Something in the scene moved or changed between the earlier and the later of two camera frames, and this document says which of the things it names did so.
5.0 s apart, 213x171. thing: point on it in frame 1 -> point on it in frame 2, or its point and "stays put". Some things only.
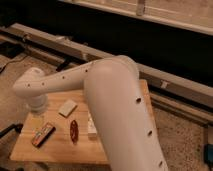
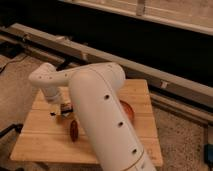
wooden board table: (62, 132) stays put
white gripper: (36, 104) -> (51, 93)
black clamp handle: (17, 127) stays put
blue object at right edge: (208, 154) stays put
